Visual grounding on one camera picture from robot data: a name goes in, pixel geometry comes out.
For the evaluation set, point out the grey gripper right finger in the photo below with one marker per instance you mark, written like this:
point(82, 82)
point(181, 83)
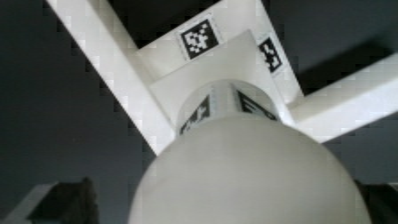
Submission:
point(389, 203)

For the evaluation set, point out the white right rail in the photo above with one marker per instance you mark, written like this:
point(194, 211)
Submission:
point(352, 102)

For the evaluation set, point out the white rail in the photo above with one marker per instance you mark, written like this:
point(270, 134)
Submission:
point(352, 102)
point(94, 26)

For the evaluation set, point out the white front rail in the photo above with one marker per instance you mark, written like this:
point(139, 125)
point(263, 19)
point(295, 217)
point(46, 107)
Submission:
point(94, 26)

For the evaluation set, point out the white lamp base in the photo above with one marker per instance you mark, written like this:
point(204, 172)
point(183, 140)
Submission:
point(219, 47)

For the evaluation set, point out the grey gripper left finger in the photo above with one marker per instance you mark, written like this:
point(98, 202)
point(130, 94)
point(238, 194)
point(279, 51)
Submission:
point(18, 215)

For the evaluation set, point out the white lamp bulb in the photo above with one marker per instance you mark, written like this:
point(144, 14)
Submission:
point(243, 172)

